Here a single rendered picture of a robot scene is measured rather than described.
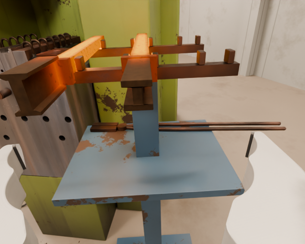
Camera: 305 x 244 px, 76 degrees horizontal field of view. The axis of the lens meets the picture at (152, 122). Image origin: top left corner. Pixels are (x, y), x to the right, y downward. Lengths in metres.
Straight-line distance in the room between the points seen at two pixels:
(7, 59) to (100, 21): 0.35
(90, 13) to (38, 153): 0.58
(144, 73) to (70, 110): 0.57
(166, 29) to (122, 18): 0.47
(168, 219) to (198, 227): 0.17
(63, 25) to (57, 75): 0.99
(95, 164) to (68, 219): 0.72
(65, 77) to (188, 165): 0.34
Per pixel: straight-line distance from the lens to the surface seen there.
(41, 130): 0.85
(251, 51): 3.91
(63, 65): 0.29
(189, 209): 1.36
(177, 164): 0.49
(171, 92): 1.30
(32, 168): 1.02
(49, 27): 1.32
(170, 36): 1.22
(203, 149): 0.55
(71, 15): 1.25
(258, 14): 3.87
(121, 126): 0.63
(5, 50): 0.90
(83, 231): 1.26
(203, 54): 0.33
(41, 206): 1.21
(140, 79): 0.18
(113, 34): 0.81
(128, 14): 0.79
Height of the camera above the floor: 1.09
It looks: 30 degrees down
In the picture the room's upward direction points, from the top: 3 degrees counter-clockwise
